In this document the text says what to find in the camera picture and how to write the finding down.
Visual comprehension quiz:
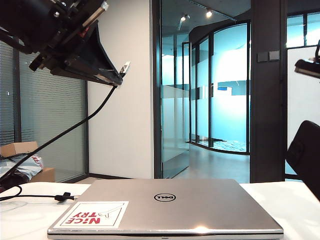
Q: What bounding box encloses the grey plastic mailing bag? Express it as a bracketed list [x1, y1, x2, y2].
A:
[0, 152, 45, 181]

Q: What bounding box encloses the large brown cardboard box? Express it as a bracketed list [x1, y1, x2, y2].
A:
[29, 167, 56, 184]

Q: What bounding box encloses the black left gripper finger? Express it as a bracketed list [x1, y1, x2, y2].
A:
[66, 19, 123, 85]
[51, 61, 120, 87]

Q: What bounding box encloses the black smartphone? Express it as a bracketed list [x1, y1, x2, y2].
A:
[285, 119, 320, 202]

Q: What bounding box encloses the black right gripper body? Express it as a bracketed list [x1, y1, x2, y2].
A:
[294, 39, 320, 80]

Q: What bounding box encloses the silver Dell laptop with sticker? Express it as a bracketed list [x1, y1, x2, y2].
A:
[46, 178, 285, 240]

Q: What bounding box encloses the window blinds partition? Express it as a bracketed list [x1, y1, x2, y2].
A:
[0, 39, 88, 183]

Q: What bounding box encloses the small brown cardboard box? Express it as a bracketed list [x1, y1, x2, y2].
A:
[0, 141, 40, 159]

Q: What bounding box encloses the black charging cable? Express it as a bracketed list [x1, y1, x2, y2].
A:
[0, 60, 132, 204]

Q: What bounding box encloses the black bundled item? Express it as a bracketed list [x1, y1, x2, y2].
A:
[0, 168, 33, 193]

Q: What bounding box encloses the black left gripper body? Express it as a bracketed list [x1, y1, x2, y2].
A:
[28, 0, 109, 73]

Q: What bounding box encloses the glass door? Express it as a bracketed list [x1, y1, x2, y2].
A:
[159, 41, 192, 179]

